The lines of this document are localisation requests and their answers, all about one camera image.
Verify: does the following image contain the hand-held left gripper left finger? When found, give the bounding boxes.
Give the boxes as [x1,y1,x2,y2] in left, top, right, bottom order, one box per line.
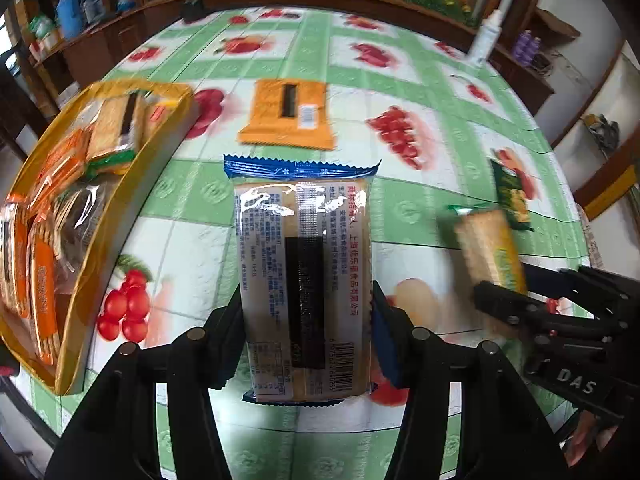
[45,287,248,480]

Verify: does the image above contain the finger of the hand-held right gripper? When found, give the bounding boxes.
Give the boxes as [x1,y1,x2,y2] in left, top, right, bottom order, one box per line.
[522,261,601,306]
[474,281,551,331]

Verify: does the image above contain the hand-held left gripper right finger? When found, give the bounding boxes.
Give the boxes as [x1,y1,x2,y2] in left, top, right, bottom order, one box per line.
[371,282,571,480]

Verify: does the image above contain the yellow-green cracker packet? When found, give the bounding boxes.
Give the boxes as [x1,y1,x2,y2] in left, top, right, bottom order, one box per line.
[439,204,529,297]

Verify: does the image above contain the blue-ended sandwich cracker packet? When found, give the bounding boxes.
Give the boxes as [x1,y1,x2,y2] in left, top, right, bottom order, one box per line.
[223,154,382,406]

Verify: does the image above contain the yellow tray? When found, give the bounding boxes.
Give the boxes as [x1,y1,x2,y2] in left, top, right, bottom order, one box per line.
[0,79,197,397]

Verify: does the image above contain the person's right hand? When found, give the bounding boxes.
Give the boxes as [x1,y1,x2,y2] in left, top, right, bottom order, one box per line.
[567,407,621,467]

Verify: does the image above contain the dark green snack packet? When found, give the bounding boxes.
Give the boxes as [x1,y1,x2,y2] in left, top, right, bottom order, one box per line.
[489,157,535,233]

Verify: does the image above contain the pile of orange packets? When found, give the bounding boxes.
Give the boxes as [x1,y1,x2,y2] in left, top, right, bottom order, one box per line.
[0,127,91,366]

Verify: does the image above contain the orange snack packet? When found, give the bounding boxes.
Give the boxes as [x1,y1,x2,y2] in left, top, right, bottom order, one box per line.
[237,79,337,152]

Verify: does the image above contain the fruit print green tablecloth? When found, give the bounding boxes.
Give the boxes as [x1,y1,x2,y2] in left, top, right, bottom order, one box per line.
[10,5,601,480]

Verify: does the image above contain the square cracker packet green ends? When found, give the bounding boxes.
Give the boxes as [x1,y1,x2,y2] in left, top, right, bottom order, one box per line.
[86,94,147,177]

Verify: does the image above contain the white spray bottle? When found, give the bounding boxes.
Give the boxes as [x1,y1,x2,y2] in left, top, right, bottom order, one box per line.
[467,10,504,69]

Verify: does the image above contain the cardboard box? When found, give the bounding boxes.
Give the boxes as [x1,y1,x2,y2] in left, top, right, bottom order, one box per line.
[536,7,582,40]

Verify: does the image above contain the small black box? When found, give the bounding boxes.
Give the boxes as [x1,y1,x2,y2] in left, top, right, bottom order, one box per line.
[180,0,206,24]

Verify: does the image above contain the green and white bag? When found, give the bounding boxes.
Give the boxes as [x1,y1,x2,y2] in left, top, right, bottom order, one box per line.
[27,14,65,57]

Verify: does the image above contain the blue plastic jug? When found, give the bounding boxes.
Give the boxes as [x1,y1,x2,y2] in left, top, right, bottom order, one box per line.
[56,0,86,41]

